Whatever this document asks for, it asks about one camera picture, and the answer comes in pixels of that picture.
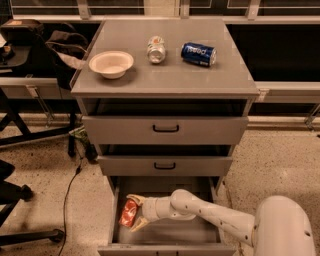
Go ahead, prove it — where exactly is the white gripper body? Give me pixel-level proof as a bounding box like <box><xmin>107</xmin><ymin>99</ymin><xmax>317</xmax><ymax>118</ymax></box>
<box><xmin>142</xmin><ymin>197</ymin><xmax>171</xmax><ymax>222</ymax></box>

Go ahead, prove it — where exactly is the dark jacket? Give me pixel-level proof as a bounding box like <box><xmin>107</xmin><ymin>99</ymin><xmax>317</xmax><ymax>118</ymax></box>
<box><xmin>45</xmin><ymin>23</ymin><xmax>88</xmax><ymax>90</ymax></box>

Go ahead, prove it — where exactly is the grey bottom drawer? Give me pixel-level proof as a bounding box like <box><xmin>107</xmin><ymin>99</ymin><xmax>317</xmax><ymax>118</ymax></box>
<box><xmin>98</xmin><ymin>176</ymin><xmax>234</xmax><ymax>256</ymax></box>

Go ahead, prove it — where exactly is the black backpack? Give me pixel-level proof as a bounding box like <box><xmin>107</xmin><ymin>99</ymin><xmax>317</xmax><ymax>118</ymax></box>
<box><xmin>0</xmin><ymin>19</ymin><xmax>44</xmax><ymax>69</ymax></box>

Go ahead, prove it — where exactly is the white bowl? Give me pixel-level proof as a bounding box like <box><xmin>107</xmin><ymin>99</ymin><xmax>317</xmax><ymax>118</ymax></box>
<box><xmin>89</xmin><ymin>51</ymin><xmax>134</xmax><ymax>79</ymax></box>

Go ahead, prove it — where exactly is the blue pepsi can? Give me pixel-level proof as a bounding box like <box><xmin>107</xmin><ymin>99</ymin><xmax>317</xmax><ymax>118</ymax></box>
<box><xmin>181</xmin><ymin>42</ymin><xmax>216</xmax><ymax>67</ymax></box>

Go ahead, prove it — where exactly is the red coke can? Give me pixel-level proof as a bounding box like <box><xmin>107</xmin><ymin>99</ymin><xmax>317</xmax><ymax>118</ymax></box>
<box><xmin>119</xmin><ymin>199</ymin><xmax>138</xmax><ymax>228</ymax></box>

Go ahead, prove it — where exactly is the silver white soda can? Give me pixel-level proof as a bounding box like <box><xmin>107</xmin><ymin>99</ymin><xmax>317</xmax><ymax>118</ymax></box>
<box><xmin>147</xmin><ymin>36</ymin><xmax>166</xmax><ymax>64</ymax></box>

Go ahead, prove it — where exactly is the black table frame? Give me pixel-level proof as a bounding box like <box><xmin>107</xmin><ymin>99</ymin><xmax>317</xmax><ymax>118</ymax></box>
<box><xmin>0</xmin><ymin>89</ymin><xmax>76</xmax><ymax>157</ymax></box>

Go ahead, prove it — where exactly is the grey top drawer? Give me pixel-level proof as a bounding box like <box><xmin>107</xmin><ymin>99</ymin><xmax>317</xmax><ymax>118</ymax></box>
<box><xmin>83</xmin><ymin>116</ymin><xmax>248</xmax><ymax>145</ymax></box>

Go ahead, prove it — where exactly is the black floor cable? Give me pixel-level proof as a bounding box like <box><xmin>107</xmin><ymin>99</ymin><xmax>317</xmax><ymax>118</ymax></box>
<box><xmin>57</xmin><ymin>156</ymin><xmax>84</xmax><ymax>256</ymax></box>

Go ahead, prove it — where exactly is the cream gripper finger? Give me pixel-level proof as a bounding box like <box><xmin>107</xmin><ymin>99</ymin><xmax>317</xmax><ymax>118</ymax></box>
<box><xmin>130</xmin><ymin>216</ymin><xmax>149</xmax><ymax>232</ymax></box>
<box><xmin>126</xmin><ymin>194</ymin><xmax>146</xmax><ymax>206</ymax></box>

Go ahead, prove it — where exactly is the grey drawer cabinet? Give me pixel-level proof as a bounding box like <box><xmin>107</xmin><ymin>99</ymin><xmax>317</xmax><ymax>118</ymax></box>
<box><xmin>70</xmin><ymin>18</ymin><xmax>260</xmax><ymax>198</ymax></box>

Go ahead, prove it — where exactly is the grey middle drawer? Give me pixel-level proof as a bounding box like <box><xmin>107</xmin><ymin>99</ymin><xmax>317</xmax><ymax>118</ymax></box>
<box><xmin>98</xmin><ymin>156</ymin><xmax>232</xmax><ymax>176</ymax></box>

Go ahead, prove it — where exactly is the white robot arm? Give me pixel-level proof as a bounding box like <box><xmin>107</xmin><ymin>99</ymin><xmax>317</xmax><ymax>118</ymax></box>
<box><xmin>127</xmin><ymin>189</ymin><xmax>316</xmax><ymax>256</ymax></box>

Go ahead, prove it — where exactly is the green object on floor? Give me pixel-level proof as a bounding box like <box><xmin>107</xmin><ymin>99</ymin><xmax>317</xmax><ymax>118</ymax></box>
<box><xmin>69</xmin><ymin>126</ymin><xmax>97</xmax><ymax>162</ymax></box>

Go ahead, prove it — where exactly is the grey drawer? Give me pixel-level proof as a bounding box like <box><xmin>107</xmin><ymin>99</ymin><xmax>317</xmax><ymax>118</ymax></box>
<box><xmin>98</xmin><ymin>156</ymin><xmax>232</xmax><ymax>176</ymax></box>
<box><xmin>98</xmin><ymin>176</ymin><xmax>234</xmax><ymax>256</ymax></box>
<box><xmin>83</xmin><ymin>116</ymin><xmax>248</xmax><ymax>145</ymax></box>

